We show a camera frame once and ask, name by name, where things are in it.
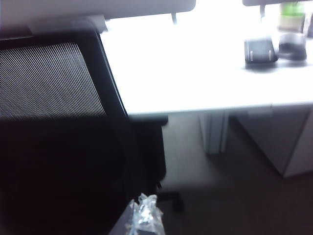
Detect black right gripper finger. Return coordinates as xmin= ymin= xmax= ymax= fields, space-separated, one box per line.
xmin=109 ymin=192 xmax=167 ymax=235

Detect black mesh office chair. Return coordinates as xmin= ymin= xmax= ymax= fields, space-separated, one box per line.
xmin=0 ymin=19 xmax=184 ymax=235

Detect white perforated desk leg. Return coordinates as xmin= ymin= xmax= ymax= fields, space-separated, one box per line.
xmin=198 ymin=111 xmax=230 ymax=155

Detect white desk side cabinet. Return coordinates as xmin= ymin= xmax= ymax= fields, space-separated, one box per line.
xmin=233 ymin=106 xmax=313 ymax=179

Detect small black box device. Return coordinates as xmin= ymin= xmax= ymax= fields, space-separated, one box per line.
xmin=244 ymin=38 xmax=279 ymax=65

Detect grey desk partition panel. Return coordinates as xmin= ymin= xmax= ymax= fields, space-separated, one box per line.
xmin=0 ymin=0 xmax=197 ymax=36
xmin=242 ymin=0 xmax=313 ymax=7

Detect dark glass bowl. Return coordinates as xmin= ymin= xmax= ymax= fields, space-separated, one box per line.
xmin=278 ymin=32 xmax=308 ymax=61

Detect green lid container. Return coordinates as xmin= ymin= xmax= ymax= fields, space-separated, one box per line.
xmin=277 ymin=1 xmax=307 ymax=33

